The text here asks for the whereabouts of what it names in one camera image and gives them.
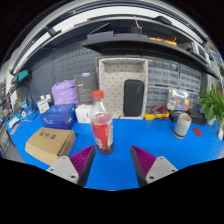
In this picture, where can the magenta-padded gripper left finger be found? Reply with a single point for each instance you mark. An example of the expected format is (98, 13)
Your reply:
(63, 168)

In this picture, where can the green potted plant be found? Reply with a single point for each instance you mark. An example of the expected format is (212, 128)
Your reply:
(211, 105)

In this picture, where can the teal wall-mounted bin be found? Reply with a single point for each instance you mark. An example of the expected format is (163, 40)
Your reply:
(23, 75)

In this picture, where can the white plug adapter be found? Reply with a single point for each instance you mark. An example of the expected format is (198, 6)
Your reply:
(220, 133)

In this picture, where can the clear bottle with red label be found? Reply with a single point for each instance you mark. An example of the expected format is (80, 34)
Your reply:
(101, 130)

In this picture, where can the white dotted tray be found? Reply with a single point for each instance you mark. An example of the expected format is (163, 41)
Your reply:
(113, 76)

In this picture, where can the black box with white label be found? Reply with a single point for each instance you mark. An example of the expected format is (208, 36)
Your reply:
(174, 115)

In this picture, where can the yellow multimeter with red leads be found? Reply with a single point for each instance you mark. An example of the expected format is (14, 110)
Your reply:
(155, 115)

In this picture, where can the dark overhead shelf unit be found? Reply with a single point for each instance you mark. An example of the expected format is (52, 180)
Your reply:
(133, 43)

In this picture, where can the flat round red coaster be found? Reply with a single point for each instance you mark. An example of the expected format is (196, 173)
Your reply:
(197, 132)

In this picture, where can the blue cardboard box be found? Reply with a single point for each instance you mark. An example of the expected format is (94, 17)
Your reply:
(56, 116)

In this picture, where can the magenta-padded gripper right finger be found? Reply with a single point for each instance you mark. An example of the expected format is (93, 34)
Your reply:
(160, 168)

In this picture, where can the small white box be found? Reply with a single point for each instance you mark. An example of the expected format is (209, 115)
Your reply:
(81, 114)

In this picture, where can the brown cardboard box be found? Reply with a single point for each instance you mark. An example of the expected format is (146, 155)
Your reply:
(48, 143)

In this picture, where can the white and grey mug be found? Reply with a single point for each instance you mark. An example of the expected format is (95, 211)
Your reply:
(182, 125)

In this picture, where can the purple plastic bag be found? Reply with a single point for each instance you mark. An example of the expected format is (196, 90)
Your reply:
(64, 92)

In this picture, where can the dark grey pegboard panel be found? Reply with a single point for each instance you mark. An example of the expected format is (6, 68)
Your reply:
(60, 66)

